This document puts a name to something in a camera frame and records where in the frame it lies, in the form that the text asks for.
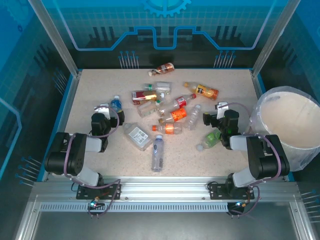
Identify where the small blue label water bottle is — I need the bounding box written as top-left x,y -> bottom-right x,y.
109,94 -> 124,113

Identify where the ribbed clear bottle white cap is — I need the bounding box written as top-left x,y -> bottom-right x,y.
185,104 -> 202,131

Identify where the green label bottle white cap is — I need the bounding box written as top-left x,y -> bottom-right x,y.
196,128 -> 223,152

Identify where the square clear bottle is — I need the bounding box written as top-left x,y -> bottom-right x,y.
122,122 -> 153,152

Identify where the orange juice bottle yellow label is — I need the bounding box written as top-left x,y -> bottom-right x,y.
184,81 -> 220,101

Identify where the red and gold label bottle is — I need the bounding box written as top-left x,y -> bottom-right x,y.
131,89 -> 166,106

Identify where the orange label bottle gold cap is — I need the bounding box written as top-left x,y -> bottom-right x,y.
158,107 -> 188,125

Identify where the red label cola bottle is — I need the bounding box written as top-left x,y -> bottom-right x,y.
156,93 -> 197,117

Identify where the clear bottle orange cap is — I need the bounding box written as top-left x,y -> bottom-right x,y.
151,122 -> 184,135

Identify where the tall clear bottle blue label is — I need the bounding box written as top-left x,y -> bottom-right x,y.
151,134 -> 165,173

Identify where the clear bottle green neck ring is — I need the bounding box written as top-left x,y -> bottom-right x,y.
143,81 -> 173,95

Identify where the brown tea bottle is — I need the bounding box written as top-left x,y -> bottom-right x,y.
148,62 -> 175,77

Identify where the clear plastic bin liner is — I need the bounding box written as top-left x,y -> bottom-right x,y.
249,85 -> 320,173

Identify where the white round bin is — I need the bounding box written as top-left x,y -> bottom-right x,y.
249,85 -> 320,173

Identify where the small LED connector board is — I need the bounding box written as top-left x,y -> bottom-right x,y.
233,199 -> 251,208
88,197 -> 106,210

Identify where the grey metal shelf plate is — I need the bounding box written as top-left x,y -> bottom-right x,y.
32,211 -> 301,240

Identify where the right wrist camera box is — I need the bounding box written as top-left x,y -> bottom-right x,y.
215,101 -> 229,120

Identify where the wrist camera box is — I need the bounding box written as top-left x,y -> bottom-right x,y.
215,101 -> 229,120
93,103 -> 112,120

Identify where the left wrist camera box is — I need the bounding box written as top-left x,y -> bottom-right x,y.
93,103 -> 112,120

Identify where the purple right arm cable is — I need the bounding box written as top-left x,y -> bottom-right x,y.
224,101 -> 283,218

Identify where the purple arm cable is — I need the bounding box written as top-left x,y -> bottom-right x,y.
224,101 -> 283,218
62,104 -> 123,220

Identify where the aluminium table side rail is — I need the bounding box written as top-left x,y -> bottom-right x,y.
41,71 -> 82,182
249,69 -> 266,100

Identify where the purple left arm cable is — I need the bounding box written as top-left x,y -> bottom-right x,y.
62,104 -> 123,220

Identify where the aluminium front rail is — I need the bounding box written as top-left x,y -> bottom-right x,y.
32,176 -> 298,204

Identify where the slotted grey cable duct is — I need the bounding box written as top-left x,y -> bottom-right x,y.
39,202 -> 230,213

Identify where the aluminium frame post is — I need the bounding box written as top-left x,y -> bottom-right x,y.
27,0 -> 82,77
251,0 -> 298,77

